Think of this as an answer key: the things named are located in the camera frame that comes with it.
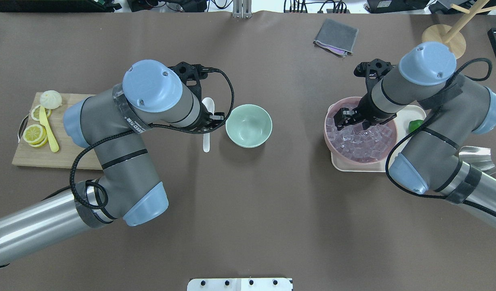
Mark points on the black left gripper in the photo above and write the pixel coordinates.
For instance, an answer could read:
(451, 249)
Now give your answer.
(206, 121)

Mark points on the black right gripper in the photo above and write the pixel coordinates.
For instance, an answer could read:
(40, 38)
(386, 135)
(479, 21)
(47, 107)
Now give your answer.
(365, 110)

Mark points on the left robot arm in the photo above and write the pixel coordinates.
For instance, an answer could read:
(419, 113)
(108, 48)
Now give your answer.
(114, 177)

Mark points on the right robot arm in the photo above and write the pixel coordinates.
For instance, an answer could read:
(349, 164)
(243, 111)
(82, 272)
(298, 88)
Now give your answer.
(429, 165)

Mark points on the pink bowl of ice cubes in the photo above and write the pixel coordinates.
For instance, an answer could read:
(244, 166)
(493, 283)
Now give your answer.
(355, 144)

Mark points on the mint green bowl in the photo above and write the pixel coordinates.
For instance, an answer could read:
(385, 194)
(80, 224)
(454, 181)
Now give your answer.
(249, 126)

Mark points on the stainless steel ice scoop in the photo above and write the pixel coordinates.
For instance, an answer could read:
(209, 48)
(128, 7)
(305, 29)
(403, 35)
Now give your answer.
(480, 157)

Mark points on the cream rectangular serving tray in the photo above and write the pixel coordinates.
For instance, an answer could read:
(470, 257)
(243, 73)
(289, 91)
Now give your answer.
(340, 162)

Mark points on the green lime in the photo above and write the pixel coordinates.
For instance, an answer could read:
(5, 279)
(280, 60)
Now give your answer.
(413, 125)

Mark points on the grey folded cloth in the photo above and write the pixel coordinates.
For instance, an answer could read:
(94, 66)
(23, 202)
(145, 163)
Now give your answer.
(336, 37)

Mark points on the wooden mug tree stand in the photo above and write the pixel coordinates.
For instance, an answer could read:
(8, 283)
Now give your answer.
(451, 36)

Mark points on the yellow plastic knife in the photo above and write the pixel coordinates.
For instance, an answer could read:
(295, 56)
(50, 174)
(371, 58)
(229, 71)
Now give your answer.
(53, 144)

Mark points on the bamboo cutting board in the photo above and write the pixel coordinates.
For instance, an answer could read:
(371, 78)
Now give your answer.
(26, 155)

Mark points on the lemon slice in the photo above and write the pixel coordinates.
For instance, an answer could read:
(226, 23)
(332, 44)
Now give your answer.
(35, 135)
(35, 113)

